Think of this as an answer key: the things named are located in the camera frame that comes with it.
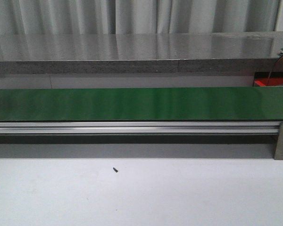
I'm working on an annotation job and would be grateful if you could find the grey stone-look back shelf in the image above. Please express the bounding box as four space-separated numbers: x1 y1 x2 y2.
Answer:
0 32 283 74

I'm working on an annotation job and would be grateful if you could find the green conveyor belt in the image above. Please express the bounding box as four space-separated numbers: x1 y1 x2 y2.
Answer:
0 87 283 121

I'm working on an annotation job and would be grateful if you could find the red plastic tray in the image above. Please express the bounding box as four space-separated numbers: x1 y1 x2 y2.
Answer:
254 72 283 87

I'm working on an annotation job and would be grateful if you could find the grey curtain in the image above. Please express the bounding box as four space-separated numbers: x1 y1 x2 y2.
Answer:
0 0 280 35

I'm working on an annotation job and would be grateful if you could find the aluminium conveyor side rail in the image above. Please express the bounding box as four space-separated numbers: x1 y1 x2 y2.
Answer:
0 121 280 134

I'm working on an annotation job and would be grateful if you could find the red and black wire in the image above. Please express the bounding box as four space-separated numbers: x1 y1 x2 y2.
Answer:
266 44 283 87

